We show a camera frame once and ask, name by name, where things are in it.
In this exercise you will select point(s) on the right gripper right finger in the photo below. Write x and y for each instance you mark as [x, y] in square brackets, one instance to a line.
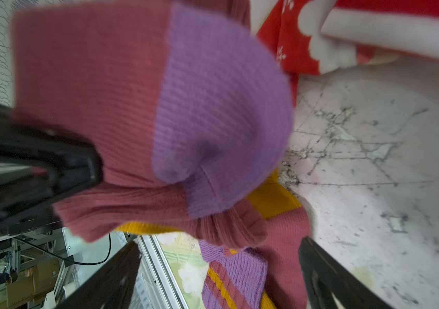
[328, 283]

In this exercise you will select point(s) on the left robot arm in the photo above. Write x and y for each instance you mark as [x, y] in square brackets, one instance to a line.
[38, 169]

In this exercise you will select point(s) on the maroon purple toe sock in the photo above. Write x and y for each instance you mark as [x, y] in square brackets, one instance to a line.
[188, 111]

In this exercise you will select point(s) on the red santa striped sock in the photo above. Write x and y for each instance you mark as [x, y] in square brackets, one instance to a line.
[318, 37]

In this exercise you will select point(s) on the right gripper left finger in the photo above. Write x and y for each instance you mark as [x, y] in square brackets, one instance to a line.
[112, 286]

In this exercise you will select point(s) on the purple striped sock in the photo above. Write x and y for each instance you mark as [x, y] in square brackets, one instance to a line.
[234, 279]

